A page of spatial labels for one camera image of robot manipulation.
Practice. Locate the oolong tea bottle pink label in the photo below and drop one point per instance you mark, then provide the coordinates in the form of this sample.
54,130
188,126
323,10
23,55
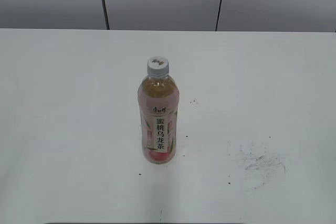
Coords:
158,100

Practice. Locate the white bottle cap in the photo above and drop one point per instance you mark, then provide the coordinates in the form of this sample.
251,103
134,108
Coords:
158,66

